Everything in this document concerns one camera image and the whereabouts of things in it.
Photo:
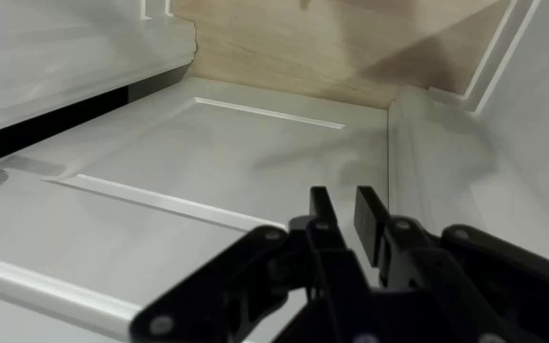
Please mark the white panelled door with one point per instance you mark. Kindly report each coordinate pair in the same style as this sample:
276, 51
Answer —
209, 158

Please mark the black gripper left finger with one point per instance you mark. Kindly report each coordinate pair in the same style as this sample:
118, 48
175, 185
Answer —
236, 278

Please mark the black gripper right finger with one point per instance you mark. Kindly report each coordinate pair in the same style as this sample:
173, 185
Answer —
476, 286

